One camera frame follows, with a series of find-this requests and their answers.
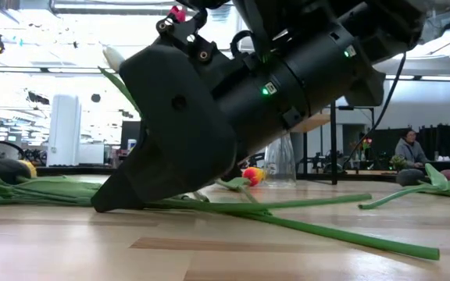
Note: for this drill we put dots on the person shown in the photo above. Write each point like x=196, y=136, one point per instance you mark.
x=410, y=150

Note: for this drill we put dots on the black computer monitor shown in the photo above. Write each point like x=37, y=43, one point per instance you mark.
x=129, y=134

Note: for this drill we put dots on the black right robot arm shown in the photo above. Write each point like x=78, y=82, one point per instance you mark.
x=326, y=58

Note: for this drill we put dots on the small potted plant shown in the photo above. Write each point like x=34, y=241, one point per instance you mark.
x=398, y=161

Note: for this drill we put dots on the bright red artificial tulip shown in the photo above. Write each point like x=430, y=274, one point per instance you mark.
x=178, y=13

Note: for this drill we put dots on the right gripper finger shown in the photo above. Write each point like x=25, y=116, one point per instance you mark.
x=178, y=117

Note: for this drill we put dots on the black office cabinets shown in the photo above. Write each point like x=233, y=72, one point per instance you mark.
x=443, y=140

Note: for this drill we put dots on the white artificial tulip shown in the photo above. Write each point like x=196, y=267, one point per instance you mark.
x=113, y=58

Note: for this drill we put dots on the wooden shelf black metal legs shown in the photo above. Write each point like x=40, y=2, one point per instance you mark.
x=311, y=123

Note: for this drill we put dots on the yellow red-tipped artificial tulip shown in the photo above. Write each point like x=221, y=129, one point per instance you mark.
x=253, y=175

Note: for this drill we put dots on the white blue bottle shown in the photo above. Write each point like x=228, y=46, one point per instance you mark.
x=132, y=147

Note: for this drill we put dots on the clear glass vase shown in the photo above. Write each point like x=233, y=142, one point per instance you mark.
x=279, y=164

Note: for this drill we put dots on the white building pillar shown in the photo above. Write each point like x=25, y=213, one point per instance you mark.
x=64, y=129

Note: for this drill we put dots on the large orange artificial tulip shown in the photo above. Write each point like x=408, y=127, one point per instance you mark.
x=346, y=236

